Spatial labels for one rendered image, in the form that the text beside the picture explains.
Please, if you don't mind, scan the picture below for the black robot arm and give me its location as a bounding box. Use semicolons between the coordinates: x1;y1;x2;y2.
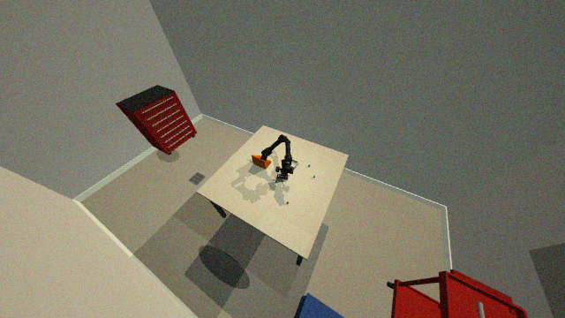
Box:
260;134;292;176

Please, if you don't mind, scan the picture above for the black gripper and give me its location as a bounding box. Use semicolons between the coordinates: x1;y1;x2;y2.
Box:
275;167;294;174

